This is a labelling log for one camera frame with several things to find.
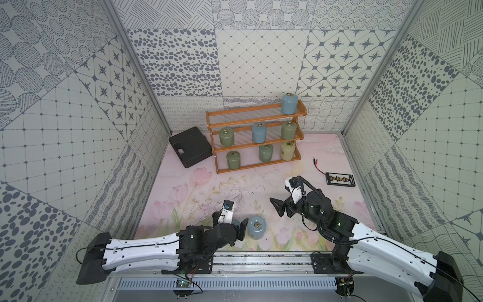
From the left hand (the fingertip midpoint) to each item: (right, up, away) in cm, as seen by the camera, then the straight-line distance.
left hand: (243, 221), depth 73 cm
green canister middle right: (+22, +38, +20) cm, 49 cm away
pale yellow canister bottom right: (+23, +28, +28) cm, 46 cm away
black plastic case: (-33, +30, +37) cm, 58 cm away
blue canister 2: (+21, +50, +14) cm, 56 cm away
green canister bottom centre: (+11, +27, +28) cm, 41 cm away
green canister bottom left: (-6, +23, +25) cm, 34 cm away
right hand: (+15, +10, +3) cm, 19 cm away
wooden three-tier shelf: (-1, +36, +22) cm, 42 cm away
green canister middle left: (-9, +35, +16) cm, 40 cm away
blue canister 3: (+7, +37, +18) cm, 42 cm away
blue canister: (+5, -3, +1) cm, 6 cm away
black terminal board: (+51, +13, +25) cm, 58 cm away
